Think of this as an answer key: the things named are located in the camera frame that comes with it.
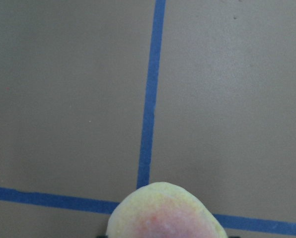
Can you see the green pink peach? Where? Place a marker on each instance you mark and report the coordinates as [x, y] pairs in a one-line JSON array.
[[163, 210]]

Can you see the brown table mat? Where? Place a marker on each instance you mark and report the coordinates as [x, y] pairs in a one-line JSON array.
[[101, 97]]

